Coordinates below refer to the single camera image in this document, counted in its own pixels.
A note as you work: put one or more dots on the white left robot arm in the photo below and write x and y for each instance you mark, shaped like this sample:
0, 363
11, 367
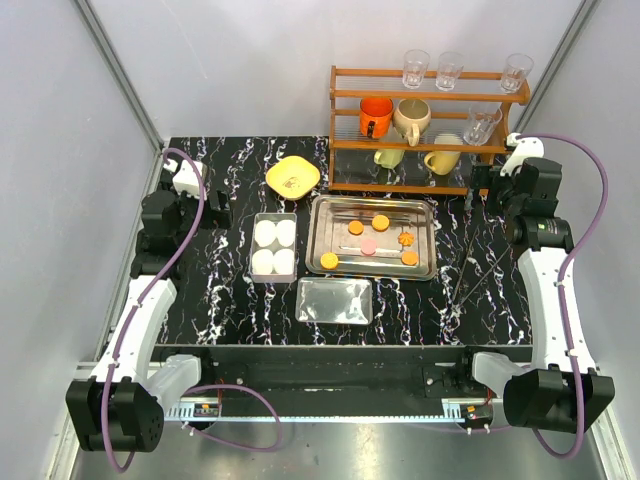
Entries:
122, 400

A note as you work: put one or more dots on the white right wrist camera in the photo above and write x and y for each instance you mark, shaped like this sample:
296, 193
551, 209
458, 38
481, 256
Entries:
523, 147

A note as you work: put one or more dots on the clear glass right top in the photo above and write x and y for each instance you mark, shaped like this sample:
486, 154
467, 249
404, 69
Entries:
516, 70

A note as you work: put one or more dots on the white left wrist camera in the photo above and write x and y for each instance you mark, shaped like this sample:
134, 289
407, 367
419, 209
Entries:
184, 178

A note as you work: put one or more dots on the pink sandwich cookie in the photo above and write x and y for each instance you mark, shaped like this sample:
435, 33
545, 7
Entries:
368, 246

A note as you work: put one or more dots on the clear glass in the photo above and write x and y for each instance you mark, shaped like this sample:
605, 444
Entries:
449, 69
516, 70
415, 66

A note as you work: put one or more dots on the orange sandwich cookie bottom left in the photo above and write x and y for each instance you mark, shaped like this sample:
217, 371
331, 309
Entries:
329, 261

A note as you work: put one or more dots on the orange mug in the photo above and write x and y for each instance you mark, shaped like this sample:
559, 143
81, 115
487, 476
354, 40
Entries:
375, 117

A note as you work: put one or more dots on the large steel baking tray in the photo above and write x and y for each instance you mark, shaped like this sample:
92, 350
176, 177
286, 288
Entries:
328, 232

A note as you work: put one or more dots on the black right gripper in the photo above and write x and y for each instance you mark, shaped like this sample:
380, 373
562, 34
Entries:
484, 177

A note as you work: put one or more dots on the orange flower cookie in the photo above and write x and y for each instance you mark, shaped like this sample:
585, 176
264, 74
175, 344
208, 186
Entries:
406, 239

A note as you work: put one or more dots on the white cookie box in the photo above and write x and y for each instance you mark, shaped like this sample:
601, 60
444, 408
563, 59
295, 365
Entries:
273, 248

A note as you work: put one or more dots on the yellow mug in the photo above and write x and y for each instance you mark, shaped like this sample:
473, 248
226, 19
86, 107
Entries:
441, 162

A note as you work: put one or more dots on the yellow square plate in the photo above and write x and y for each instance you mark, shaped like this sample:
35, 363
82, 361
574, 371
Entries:
292, 177

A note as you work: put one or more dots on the orange sandwich cookie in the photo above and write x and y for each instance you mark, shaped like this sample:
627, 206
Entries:
329, 261
380, 223

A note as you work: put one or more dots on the orange sandwich cookie top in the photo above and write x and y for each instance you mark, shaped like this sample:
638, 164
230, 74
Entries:
380, 223

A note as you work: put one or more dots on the clear glass left top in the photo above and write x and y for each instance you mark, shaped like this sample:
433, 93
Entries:
415, 66

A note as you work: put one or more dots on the metal tongs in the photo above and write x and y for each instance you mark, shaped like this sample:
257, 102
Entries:
479, 258

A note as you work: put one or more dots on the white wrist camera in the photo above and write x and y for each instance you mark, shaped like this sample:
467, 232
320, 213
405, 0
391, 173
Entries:
523, 147
184, 178

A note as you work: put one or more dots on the clear glass middle top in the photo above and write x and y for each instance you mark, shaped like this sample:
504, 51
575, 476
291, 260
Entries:
449, 69

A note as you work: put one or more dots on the wooden cup rack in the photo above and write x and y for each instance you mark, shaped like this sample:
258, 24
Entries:
351, 165

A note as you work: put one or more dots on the beige mug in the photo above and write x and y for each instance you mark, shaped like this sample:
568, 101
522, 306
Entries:
411, 119

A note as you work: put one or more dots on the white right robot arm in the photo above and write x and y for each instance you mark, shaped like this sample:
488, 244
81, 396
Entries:
561, 390

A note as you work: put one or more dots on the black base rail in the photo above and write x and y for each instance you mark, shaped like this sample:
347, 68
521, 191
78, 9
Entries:
343, 381

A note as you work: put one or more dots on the green mug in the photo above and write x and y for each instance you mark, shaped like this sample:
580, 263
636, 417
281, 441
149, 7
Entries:
388, 158

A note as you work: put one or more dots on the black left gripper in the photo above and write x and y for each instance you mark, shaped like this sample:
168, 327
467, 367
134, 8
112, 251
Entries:
221, 217

